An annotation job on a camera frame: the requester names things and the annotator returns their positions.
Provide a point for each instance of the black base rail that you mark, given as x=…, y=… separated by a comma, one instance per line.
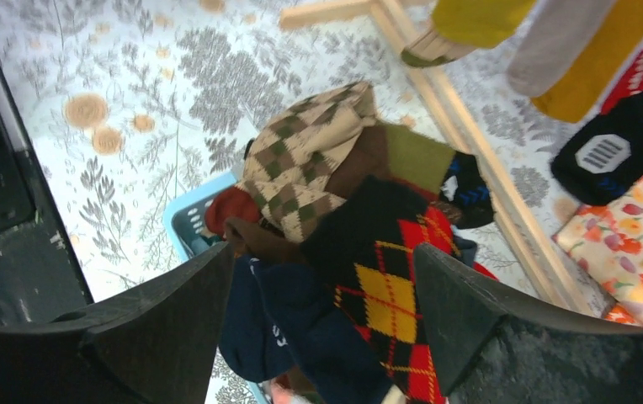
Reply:
x=40, y=277

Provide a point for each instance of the beige brown argyle sock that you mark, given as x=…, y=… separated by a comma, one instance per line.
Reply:
x=289, y=164

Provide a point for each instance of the black red yellow argyle sock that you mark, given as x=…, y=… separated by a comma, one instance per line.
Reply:
x=363, y=253

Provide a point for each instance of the navy blue sock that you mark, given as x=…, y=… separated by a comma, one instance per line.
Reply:
x=279, y=316

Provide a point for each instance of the wooden clothes rack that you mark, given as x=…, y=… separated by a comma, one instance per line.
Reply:
x=551, y=279

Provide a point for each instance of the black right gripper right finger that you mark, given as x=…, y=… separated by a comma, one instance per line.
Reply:
x=461, y=311

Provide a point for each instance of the black sock with white patch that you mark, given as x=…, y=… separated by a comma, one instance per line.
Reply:
x=605, y=157

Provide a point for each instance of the floral orange cloth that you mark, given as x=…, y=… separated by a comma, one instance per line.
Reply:
x=607, y=242

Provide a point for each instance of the blue plastic sock basket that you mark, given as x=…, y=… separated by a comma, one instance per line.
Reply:
x=184, y=216

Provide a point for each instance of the grey brown striped sock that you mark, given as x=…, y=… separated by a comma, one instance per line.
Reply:
x=559, y=33

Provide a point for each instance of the yellow hanging sock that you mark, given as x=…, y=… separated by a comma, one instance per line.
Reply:
x=459, y=27

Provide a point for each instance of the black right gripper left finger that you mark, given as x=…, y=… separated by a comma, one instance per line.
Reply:
x=154, y=343

